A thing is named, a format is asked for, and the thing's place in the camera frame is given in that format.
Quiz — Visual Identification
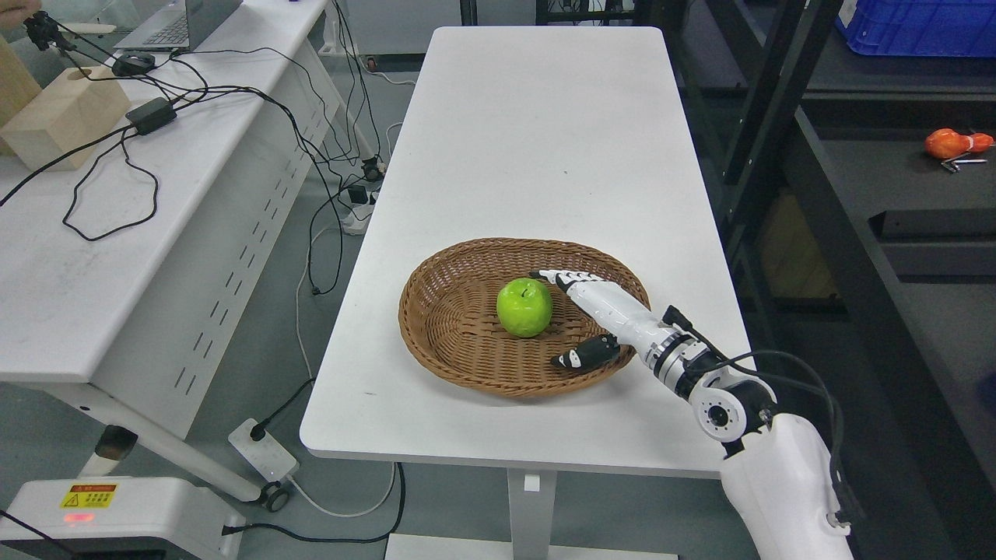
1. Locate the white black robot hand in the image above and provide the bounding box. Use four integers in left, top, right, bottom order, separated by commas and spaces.
530, 270, 707, 390

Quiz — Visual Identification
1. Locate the green apple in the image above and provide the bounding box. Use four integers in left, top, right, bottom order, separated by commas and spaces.
496, 278, 552, 338

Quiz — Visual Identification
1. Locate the black metal shelf rack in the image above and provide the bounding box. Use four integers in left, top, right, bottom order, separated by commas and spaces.
640, 1, 994, 559

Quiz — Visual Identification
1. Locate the orange toy on shelf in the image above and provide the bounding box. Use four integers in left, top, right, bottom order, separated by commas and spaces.
924, 128, 994, 160

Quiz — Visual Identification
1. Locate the brown wicker basket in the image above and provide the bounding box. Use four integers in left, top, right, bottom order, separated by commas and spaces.
398, 237, 650, 397

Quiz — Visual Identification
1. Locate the white centre table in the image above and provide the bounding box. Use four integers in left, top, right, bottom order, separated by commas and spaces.
300, 27, 749, 559

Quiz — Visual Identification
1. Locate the blue storage bin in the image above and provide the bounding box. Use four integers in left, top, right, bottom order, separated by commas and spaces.
835, 1, 995, 59

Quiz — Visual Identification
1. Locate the white power strip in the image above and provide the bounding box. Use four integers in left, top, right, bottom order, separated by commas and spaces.
228, 418, 300, 482

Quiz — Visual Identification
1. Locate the white left desk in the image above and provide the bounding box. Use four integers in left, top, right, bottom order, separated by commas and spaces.
1, 1, 345, 502

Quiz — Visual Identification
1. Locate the black power adapter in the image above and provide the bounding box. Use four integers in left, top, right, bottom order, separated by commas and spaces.
125, 96, 177, 135

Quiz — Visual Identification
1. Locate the white floor machine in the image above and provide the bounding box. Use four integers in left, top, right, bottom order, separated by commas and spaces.
2, 476, 246, 559

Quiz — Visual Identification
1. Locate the silver laptop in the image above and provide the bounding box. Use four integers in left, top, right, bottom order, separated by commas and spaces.
114, 1, 242, 52

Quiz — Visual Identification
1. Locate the black computer mouse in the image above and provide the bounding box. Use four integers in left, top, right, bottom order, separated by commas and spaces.
111, 52, 156, 78

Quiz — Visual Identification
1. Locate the wooden block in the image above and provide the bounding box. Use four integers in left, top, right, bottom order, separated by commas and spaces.
2, 66, 131, 170

